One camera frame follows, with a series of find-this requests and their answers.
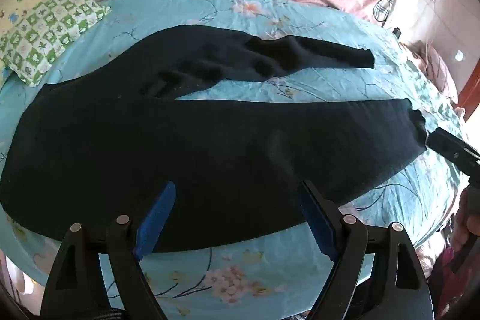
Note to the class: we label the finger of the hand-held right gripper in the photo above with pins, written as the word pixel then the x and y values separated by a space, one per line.
pixel 446 145

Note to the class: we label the pink bedding bundle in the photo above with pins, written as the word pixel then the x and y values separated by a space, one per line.
pixel 435 69

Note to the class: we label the small black object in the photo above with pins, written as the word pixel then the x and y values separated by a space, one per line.
pixel 397 32

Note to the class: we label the blue floral bedsheet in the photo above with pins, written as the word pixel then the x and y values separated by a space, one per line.
pixel 262 278

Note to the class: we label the black pants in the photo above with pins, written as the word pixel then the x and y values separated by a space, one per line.
pixel 187 140

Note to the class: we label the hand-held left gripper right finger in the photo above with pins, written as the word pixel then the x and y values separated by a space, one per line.
pixel 318 218

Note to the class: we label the person's right hand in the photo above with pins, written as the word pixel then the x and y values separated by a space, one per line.
pixel 467 218

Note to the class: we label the brown wooden door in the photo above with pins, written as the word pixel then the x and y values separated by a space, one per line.
pixel 471 95

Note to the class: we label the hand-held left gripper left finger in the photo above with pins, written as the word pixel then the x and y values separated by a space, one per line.
pixel 161 215

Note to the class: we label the white wall switch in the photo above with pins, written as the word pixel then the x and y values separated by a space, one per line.
pixel 458 55

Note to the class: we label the yellow green patterned pillow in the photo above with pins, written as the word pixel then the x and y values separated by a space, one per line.
pixel 48 24

